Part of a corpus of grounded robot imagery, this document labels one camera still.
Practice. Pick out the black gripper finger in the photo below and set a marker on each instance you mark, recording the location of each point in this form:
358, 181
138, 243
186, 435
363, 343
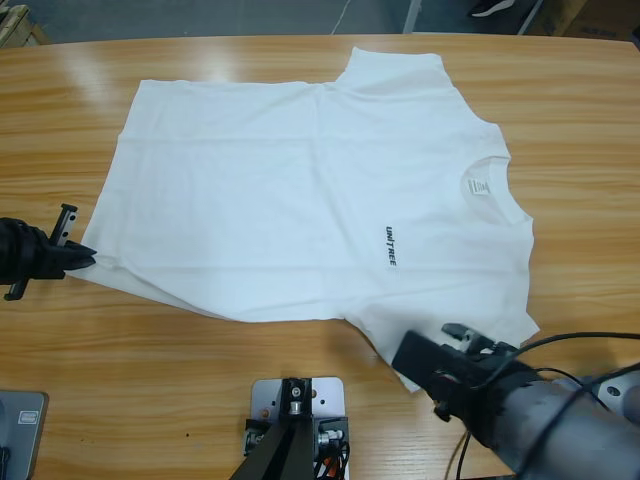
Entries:
77, 249
75, 264

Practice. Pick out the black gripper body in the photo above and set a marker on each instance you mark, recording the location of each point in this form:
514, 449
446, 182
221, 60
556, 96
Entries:
500, 385
30, 255

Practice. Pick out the white Unitree t-shirt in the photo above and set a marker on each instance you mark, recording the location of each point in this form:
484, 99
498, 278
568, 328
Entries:
250, 200

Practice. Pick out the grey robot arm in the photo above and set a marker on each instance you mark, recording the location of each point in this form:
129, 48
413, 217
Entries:
550, 430

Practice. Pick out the wooden pallet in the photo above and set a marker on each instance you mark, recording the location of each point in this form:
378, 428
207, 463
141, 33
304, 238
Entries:
20, 30

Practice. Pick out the brown cardboard box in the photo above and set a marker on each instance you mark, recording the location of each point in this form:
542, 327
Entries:
550, 22

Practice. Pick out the black shoe white sole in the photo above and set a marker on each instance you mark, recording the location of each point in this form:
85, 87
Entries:
492, 7

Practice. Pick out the white pole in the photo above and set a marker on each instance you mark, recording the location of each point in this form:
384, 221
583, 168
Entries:
412, 17

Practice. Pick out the dark printed box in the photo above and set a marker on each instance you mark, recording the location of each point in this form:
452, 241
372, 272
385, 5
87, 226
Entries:
610, 20

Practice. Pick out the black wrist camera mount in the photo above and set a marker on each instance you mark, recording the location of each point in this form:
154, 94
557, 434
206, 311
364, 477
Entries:
420, 357

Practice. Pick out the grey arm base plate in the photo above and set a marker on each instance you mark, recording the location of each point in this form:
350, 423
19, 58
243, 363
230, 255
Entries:
625, 387
22, 430

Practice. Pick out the white mount block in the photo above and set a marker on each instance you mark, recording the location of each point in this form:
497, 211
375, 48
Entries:
327, 395

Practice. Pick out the dark camera post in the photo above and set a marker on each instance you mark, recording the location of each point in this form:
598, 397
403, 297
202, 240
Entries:
280, 460

